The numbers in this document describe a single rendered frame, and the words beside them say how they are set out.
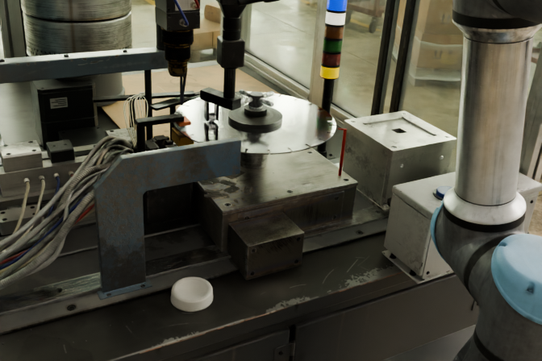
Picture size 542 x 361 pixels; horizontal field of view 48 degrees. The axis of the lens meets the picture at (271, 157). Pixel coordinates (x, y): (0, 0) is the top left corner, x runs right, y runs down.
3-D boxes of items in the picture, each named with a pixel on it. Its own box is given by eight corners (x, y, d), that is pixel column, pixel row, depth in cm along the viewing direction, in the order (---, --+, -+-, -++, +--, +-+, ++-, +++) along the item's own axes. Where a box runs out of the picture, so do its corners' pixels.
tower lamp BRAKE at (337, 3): (339, 7, 141) (339, -7, 140) (349, 11, 137) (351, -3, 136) (323, 8, 139) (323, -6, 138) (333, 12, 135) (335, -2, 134)
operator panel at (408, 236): (484, 223, 130) (499, 161, 124) (524, 250, 122) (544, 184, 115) (381, 252, 118) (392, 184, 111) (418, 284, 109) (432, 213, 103)
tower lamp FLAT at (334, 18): (337, 21, 142) (339, 8, 141) (348, 25, 139) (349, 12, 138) (321, 22, 140) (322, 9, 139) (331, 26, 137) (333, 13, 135)
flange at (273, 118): (242, 105, 129) (243, 93, 128) (290, 115, 126) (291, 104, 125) (218, 122, 120) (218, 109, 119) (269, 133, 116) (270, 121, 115)
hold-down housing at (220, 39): (240, 62, 115) (244, -48, 106) (248, 69, 111) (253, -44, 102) (212, 64, 113) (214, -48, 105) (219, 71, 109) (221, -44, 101)
